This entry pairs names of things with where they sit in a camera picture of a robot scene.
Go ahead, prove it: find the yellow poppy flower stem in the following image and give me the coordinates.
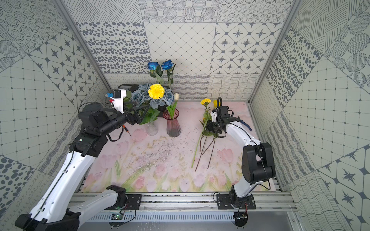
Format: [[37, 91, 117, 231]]
[[191, 98, 217, 168]]

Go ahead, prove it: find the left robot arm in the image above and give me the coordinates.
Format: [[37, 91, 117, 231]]
[[15, 103, 148, 231]]

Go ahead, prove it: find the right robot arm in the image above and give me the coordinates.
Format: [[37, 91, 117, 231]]
[[207, 97, 276, 208]]

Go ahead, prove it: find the clear glass vase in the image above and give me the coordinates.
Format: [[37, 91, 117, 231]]
[[145, 121, 159, 136]]

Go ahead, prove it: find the pink glass vase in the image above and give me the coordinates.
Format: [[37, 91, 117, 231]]
[[163, 109, 181, 138]]

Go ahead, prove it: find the grey blue rose bouquet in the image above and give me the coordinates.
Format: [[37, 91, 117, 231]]
[[124, 84, 175, 125]]

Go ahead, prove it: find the white tulip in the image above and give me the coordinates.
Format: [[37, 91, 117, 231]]
[[167, 93, 179, 119]]

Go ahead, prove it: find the left dark blue rose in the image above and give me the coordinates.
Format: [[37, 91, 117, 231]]
[[147, 62, 159, 78]]

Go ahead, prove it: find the dark blue rose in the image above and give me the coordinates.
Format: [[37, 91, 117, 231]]
[[147, 62, 159, 78], [161, 60, 176, 86]]

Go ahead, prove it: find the right dark blue rose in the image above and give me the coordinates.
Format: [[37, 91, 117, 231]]
[[161, 60, 176, 86]]

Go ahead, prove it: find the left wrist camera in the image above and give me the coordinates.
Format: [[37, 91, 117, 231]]
[[106, 89, 127, 114]]

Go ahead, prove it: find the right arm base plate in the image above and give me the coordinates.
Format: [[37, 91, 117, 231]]
[[215, 193, 256, 210]]

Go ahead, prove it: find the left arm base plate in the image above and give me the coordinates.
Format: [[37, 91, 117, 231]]
[[113, 194, 143, 210]]

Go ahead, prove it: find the aluminium rail frame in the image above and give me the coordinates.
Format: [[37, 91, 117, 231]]
[[89, 191, 298, 225]]

